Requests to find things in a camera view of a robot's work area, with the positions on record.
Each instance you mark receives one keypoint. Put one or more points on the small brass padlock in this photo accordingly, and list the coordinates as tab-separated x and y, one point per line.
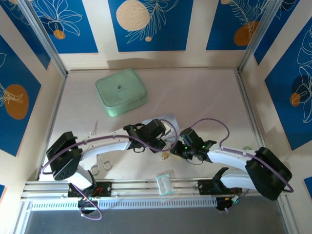
166	155

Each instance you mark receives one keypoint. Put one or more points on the cartoon dog tin box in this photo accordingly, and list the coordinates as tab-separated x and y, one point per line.
170	118

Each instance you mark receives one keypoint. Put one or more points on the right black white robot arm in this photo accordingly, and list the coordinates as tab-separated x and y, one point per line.
234	157

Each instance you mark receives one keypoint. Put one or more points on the clear plastic zip bag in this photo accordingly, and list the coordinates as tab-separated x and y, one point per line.
165	184

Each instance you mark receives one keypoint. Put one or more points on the mint green zip case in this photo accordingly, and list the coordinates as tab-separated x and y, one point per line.
120	90

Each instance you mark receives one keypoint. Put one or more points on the pale green round sticker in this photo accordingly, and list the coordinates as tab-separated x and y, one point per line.
247	148

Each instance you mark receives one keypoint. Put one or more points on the thin white plastic strip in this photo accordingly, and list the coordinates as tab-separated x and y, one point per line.
95	126

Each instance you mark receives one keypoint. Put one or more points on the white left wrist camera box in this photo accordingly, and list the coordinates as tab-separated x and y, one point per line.
167	129

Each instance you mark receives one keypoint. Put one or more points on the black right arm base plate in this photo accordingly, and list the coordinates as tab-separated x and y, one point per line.
204	187

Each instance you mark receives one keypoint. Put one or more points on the long aluminium mounting rail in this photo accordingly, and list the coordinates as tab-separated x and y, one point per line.
136	186

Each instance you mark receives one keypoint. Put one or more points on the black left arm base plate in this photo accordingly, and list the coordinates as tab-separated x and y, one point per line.
107	189

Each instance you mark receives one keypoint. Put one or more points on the aluminium table side rail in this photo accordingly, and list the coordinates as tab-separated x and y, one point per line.
57	104
246	102

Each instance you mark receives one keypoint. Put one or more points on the aluminium frame post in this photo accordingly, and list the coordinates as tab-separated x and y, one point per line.
258	34
46	41

